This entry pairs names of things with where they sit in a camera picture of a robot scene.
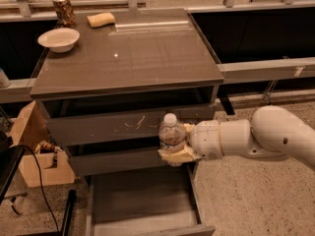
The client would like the black cable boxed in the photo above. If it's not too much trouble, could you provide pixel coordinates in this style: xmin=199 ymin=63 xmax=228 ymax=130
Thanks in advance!
xmin=9 ymin=144 xmax=61 ymax=233

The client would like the grey bottom drawer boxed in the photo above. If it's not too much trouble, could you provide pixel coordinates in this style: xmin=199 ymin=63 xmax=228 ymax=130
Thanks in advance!
xmin=85 ymin=165 xmax=216 ymax=236

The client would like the grey middle drawer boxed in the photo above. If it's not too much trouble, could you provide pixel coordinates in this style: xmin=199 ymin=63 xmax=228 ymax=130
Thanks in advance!
xmin=67 ymin=142 xmax=207 ymax=177

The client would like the black table edge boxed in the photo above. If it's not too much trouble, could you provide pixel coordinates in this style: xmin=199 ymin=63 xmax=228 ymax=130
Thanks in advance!
xmin=0 ymin=147 xmax=25 ymax=204

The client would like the clear plastic water bottle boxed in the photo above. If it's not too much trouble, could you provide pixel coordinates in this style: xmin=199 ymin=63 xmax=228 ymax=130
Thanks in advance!
xmin=158 ymin=113 xmax=187 ymax=153

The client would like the patterned drink can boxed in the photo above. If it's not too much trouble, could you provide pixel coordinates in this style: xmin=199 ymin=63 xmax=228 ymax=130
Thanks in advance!
xmin=52 ymin=0 xmax=76 ymax=28

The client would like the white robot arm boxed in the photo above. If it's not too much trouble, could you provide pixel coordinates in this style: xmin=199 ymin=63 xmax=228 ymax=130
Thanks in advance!
xmin=158 ymin=105 xmax=315 ymax=168

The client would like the white bowl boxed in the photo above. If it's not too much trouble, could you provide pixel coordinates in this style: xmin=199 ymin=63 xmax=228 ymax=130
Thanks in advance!
xmin=37 ymin=28 xmax=80 ymax=53

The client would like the grey drawer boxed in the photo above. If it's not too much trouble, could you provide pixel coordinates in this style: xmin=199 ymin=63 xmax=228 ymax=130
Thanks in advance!
xmin=67 ymin=142 xmax=207 ymax=177
xmin=46 ymin=104 xmax=216 ymax=147
xmin=85 ymin=165 xmax=216 ymax=236

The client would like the metal railing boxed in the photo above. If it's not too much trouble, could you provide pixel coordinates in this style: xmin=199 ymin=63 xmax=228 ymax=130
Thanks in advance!
xmin=0 ymin=0 xmax=315 ymax=105

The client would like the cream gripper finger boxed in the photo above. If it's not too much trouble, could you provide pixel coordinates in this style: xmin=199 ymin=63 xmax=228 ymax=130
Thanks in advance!
xmin=184 ymin=123 xmax=195 ymax=138
xmin=157 ymin=146 xmax=201 ymax=166

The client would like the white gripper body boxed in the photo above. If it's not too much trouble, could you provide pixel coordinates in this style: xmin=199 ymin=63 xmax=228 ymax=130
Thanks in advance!
xmin=189 ymin=120 xmax=222 ymax=160

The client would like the cardboard box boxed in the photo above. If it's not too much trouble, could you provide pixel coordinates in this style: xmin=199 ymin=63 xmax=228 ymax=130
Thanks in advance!
xmin=9 ymin=101 xmax=76 ymax=187

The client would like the yellow sponge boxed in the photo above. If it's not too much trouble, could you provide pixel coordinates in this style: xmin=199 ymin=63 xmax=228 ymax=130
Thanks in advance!
xmin=87 ymin=13 xmax=115 ymax=28

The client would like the black stand leg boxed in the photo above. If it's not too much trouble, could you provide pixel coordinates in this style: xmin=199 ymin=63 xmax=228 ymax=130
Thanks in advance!
xmin=60 ymin=190 xmax=76 ymax=236

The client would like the grey top drawer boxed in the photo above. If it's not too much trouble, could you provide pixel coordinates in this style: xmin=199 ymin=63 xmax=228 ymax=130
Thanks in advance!
xmin=46 ymin=104 xmax=216 ymax=147

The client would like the grey drawer cabinet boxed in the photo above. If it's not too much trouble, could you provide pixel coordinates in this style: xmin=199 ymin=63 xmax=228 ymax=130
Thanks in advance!
xmin=30 ymin=7 xmax=225 ymax=182

